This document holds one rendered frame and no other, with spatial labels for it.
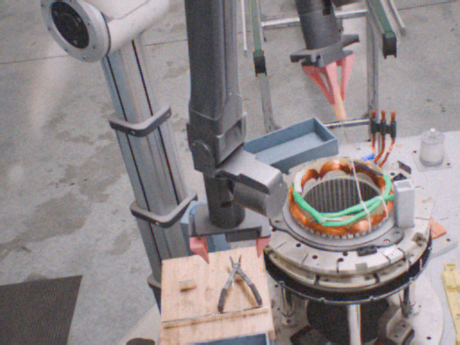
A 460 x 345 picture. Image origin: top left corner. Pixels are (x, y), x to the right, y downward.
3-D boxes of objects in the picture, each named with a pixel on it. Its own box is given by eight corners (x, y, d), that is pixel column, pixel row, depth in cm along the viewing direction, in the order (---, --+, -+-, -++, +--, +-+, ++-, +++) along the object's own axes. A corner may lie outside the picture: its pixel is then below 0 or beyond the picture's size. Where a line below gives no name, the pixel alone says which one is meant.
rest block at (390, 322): (377, 337, 136) (377, 321, 133) (392, 319, 139) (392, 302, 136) (398, 348, 134) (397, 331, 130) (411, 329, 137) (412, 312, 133)
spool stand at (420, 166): (453, 168, 180) (455, 137, 174) (418, 172, 181) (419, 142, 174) (444, 147, 187) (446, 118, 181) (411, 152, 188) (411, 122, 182)
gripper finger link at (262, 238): (274, 269, 109) (270, 228, 103) (230, 274, 109) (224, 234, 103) (269, 238, 114) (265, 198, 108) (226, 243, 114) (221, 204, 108)
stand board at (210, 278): (275, 339, 112) (274, 329, 111) (162, 357, 112) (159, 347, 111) (262, 253, 128) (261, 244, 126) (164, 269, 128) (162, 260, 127)
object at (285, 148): (322, 207, 175) (314, 116, 157) (343, 231, 167) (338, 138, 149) (234, 242, 169) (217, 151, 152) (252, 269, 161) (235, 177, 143)
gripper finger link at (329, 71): (368, 94, 112) (357, 39, 109) (336, 110, 109) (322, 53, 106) (342, 93, 117) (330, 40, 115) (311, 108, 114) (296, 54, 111)
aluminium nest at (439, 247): (457, 246, 158) (458, 239, 156) (425, 261, 155) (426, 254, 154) (423, 217, 167) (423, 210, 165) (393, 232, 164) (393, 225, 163)
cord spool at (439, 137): (446, 163, 181) (447, 142, 176) (421, 166, 181) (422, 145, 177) (440, 149, 186) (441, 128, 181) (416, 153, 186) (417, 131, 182)
